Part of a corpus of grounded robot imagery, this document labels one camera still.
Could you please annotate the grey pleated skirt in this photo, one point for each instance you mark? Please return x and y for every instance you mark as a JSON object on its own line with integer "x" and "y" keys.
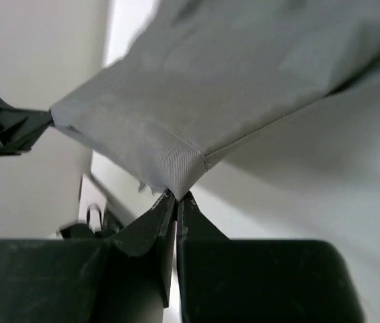
{"x": 206, "y": 76}

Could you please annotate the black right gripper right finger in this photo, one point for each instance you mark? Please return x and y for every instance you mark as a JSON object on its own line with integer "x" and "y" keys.
{"x": 284, "y": 280}

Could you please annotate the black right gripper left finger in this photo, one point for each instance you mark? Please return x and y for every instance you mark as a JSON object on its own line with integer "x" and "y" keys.
{"x": 87, "y": 276}

